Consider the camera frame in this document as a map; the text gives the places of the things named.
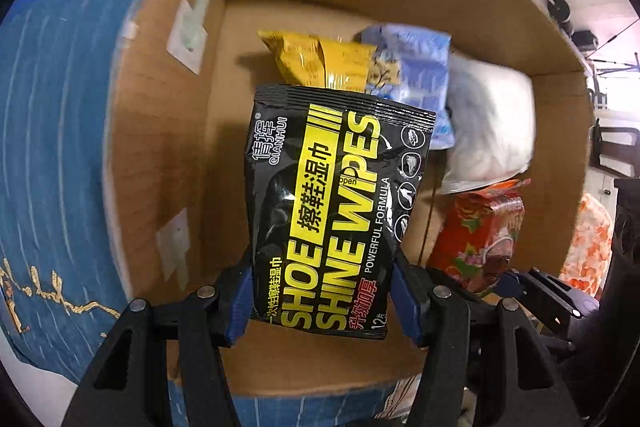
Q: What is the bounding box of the orange patterned blanket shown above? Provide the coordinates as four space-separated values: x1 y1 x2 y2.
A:
559 192 614 294

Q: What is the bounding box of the red snack packet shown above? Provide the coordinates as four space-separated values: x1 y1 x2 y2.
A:
427 179 526 298

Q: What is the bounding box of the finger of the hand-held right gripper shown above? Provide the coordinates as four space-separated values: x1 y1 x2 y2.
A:
497 268 601 338

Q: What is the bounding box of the cardboard box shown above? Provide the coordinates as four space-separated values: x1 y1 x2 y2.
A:
102 0 601 427

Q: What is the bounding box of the blue striped blanket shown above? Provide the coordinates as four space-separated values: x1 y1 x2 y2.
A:
0 0 166 380

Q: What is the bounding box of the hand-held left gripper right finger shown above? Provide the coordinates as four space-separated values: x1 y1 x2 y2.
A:
390 252 583 427

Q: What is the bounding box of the dark wooden chair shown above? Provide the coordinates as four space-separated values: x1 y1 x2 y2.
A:
590 107 640 180

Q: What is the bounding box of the small black speaker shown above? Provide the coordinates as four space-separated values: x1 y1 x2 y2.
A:
571 30 599 51

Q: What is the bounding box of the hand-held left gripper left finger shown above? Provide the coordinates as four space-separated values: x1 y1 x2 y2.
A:
60 252 261 427

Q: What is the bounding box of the black shoe wipes packet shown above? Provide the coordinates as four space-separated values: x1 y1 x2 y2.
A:
245 83 437 335

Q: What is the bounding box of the plaid bed sheet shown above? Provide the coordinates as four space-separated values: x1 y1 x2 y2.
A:
382 374 426 425

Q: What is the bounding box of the white plastic pouch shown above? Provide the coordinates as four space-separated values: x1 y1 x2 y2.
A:
440 57 536 195

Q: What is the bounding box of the yellow snack packet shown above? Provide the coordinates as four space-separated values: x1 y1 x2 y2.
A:
257 30 377 92

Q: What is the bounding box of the light blue tissue packet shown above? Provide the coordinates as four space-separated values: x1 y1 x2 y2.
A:
352 24 453 151

